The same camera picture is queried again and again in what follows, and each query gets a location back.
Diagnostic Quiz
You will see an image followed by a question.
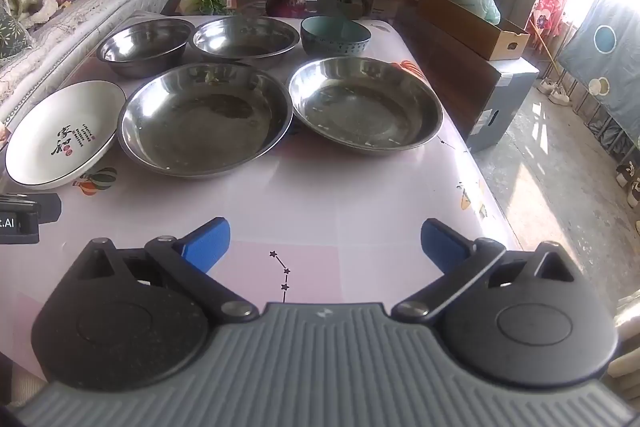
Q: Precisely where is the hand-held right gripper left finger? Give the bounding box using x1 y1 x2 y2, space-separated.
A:
75 217 260 324

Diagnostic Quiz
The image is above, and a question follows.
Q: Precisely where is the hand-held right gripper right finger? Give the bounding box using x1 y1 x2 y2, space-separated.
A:
392 219 576 323

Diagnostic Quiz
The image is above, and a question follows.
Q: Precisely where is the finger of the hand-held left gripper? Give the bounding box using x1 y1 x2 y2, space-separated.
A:
38 193 62 224

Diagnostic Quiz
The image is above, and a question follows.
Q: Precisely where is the white printed ceramic plate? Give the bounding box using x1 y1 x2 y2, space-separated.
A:
5 80 127 191

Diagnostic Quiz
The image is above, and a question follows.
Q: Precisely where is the large stainless steel plate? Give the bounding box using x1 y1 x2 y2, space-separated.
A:
117 63 294 179

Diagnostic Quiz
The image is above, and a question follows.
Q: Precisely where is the small stainless steel bowl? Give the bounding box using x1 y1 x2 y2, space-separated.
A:
97 18 196 79

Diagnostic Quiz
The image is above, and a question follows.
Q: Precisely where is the teal ceramic bowl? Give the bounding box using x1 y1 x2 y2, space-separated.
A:
300 16 372 58

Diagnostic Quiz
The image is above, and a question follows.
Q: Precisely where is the pink printed tablecloth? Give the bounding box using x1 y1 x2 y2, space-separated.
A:
0 14 523 388

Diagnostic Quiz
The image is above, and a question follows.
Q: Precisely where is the green patterned pillow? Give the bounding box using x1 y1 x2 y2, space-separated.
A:
0 0 33 62

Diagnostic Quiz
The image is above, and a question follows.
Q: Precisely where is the metal drying rack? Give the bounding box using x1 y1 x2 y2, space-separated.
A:
565 72 640 158

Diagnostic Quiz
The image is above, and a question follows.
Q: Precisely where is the wooden stick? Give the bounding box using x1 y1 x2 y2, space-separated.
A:
530 19 566 82

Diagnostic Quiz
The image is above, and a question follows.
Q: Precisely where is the long brown cardboard box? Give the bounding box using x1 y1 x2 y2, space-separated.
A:
417 0 530 62

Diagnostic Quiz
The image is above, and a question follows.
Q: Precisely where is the blue quilt with circles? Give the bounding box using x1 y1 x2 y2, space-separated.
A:
557 0 640 152

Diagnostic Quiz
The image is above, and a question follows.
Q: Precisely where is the purple cabbage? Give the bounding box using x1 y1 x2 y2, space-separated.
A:
265 0 307 18

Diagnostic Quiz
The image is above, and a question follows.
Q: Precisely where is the small cardboard box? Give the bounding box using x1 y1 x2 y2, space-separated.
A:
335 0 364 20

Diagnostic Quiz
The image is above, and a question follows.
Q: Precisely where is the pink floral clothing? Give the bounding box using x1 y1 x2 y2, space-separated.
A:
530 0 576 42

